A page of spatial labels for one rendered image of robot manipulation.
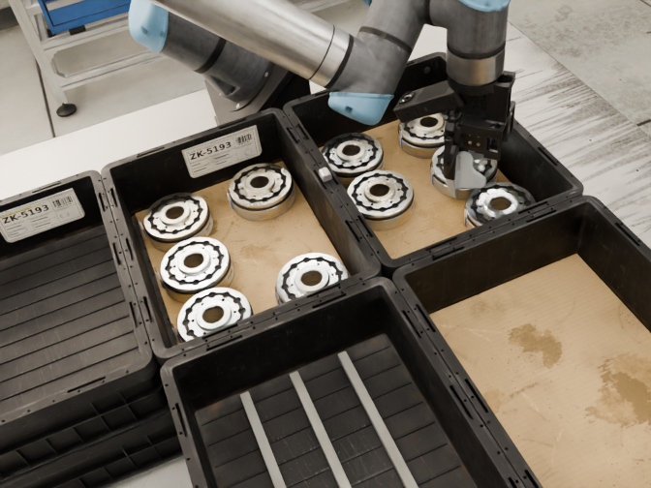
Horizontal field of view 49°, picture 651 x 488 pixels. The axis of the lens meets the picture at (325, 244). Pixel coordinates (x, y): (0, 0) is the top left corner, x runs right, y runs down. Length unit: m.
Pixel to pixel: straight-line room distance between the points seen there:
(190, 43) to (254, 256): 0.40
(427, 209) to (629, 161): 0.46
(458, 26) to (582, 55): 2.07
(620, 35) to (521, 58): 1.48
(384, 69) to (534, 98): 0.66
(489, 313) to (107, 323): 0.54
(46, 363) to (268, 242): 0.36
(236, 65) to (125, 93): 1.79
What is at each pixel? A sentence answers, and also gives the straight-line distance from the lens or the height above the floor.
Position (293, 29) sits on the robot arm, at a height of 1.16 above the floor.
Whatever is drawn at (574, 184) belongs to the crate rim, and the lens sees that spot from 1.01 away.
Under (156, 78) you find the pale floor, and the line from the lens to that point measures 3.09.
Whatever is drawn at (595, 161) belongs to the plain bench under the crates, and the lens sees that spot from 1.41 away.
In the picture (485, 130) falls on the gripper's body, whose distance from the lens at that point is 1.00.
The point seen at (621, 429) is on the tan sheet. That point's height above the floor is 0.83.
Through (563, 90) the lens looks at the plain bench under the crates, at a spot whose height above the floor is 0.70.
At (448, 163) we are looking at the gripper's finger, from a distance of 1.04.
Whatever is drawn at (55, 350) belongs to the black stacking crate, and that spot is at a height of 0.83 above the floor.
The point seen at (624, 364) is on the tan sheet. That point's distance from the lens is 0.96.
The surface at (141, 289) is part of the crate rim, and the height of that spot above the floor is 0.93.
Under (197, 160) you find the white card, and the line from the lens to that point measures 1.17.
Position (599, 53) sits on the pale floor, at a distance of 2.99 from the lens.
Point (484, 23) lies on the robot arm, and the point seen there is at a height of 1.14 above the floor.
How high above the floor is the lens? 1.61
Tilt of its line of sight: 47 degrees down
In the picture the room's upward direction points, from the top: 10 degrees counter-clockwise
